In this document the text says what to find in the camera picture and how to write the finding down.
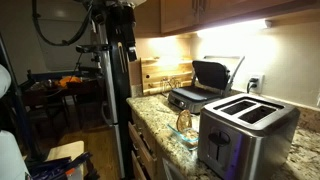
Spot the black steel refrigerator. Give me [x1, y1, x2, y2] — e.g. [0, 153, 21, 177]
[94, 0, 136, 180]

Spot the light wooden tabletop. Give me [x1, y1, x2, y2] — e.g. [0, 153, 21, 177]
[45, 140, 86, 163]

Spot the black silver panini grill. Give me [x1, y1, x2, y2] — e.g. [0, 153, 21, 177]
[167, 55, 246, 115]

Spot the orange object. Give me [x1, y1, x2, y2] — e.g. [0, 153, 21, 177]
[57, 75, 83, 89]

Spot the stainless steel two-slot toaster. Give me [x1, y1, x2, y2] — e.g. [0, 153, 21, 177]
[197, 93, 301, 180]

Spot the dark blue tool pile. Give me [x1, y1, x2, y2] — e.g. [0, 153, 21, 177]
[25, 151, 100, 180]

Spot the small wire rack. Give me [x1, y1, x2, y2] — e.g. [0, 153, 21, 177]
[160, 76, 181, 95]

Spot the clear glass baking dish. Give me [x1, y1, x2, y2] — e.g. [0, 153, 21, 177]
[166, 116, 201, 152]

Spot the bright under-cabinet light strip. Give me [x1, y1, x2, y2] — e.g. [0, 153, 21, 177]
[195, 18, 273, 38]

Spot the black camera tripod mount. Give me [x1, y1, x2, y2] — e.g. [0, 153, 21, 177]
[26, 51, 105, 82]

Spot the brown bread slice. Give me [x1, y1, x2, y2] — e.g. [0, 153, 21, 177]
[182, 128, 200, 143]
[175, 109, 193, 133]

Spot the dark dining table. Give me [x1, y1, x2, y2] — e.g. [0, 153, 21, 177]
[19, 77, 105, 98]

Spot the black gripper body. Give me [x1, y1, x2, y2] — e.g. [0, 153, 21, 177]
[120, 3, 138, 47]

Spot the wooden cutting board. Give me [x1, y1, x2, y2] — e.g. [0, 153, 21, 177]
[139, 56, 195, 97]

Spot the black metal stand pole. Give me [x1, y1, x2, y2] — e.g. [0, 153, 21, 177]
[0, 33, 38, 162]

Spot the silver appliance handle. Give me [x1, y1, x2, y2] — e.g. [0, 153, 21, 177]
[162, 157, 186, 180]

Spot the dark wooden chair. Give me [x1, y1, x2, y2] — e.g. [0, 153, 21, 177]
[21, 89, 71, 135]
[65, 79, 103, 130]

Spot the wooden base cabinet with drawers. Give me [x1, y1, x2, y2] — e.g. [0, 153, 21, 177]
[127, 110, 188, 180]

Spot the wooden upper cabinet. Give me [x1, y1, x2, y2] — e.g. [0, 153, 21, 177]
[133, 0, 320, 38]

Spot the white wall outlet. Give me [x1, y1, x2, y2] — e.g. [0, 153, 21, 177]
[248, 73, 266, 95]

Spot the black power cord with plug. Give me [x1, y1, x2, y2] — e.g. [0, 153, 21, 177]
[246, 76, 261, 95]

